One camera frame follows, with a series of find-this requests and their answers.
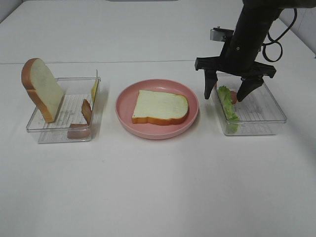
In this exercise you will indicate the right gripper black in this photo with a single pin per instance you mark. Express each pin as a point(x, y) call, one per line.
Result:
point(235, 59)

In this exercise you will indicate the green lettuce leaf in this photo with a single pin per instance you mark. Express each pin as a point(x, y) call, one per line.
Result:
point(228, 119)

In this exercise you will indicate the bacon strip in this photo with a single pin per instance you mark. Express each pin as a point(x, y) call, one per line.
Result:
point(80, 128)
point(234, 97)

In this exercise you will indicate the bread slice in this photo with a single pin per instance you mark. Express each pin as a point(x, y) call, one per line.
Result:
point(42, 88)
point(160, 108)

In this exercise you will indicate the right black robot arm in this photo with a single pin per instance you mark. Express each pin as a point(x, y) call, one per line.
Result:
point(257, 17)

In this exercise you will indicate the right clear plastic container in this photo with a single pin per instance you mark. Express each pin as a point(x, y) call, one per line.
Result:
point(259, 112)

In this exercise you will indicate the clear plastic container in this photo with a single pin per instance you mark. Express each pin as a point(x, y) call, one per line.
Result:
point(75, 90)
point(259, 112)

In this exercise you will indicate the pink plate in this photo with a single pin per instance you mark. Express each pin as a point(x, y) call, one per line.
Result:
point(126, 102)

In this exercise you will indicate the yellow cheese slice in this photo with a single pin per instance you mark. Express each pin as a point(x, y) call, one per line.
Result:
point(93, 90)

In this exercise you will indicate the left clear plastic container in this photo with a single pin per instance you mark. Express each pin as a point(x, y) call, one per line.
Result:
point(75, 90)

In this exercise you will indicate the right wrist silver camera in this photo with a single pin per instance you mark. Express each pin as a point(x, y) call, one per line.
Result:
point(220, 34)

